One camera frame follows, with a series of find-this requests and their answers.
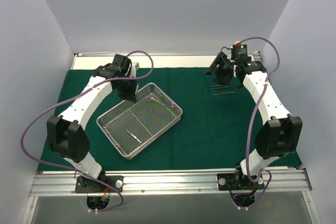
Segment surgical scissors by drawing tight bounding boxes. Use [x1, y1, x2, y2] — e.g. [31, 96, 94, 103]
[145, 95, 175, 108]

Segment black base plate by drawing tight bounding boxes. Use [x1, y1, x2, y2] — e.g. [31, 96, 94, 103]
[216, 173, 265, 191]
[75, 175, 124, 194]

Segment aluminium front rail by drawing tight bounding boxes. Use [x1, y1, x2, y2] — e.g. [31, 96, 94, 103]
[29, 167, 312, 197]

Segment aluminium rail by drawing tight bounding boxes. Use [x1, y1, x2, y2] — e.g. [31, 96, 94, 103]
[29, 167, 312, 197]
[252, 51, 263, 64]

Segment metal mesh instrument tray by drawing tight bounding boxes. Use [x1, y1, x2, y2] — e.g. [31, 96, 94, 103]
[97, 83, 183, 159]

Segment aluminium right side rail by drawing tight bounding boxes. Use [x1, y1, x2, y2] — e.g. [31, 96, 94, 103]
[252, 51, 263, 64]

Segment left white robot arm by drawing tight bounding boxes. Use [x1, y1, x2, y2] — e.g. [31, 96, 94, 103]
[47, 54, 139, 192]

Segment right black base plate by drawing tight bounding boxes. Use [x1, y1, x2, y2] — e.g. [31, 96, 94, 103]
[216, 173, 265, 191]

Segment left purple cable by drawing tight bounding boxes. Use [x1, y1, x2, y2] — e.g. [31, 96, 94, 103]
[20, 50, 154, 212]

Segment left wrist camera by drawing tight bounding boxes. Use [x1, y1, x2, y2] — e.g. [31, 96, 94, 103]
[129, 62, 139, 78]

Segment metal forceps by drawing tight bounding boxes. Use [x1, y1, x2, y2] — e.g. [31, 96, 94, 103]
[126, 130, 142, 143]

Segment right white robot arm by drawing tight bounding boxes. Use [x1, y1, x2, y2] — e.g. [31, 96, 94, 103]
[205, 43, 303, 189]

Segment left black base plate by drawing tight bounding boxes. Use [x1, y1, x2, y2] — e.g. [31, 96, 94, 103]
[75, 175, 124, 194]

